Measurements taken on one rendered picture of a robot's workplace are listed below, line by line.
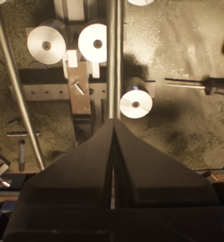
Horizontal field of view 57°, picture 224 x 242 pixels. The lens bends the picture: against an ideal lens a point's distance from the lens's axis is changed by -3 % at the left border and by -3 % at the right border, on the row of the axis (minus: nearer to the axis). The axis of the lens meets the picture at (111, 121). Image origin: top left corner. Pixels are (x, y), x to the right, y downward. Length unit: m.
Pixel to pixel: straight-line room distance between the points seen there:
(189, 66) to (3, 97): 0.36
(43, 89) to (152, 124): 0.24
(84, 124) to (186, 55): 0.22
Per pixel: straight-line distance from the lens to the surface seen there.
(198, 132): 0.51
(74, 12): 0.34
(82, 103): 0.34
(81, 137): 0.35
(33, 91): 0.39
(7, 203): 1.89
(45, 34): 0.30
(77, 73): 0.32
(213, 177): 0.45
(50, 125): 0.48
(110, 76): 0.22
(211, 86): 0.42
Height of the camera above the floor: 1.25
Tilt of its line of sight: 54 degrees down
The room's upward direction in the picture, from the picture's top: 179 degrees clockwise
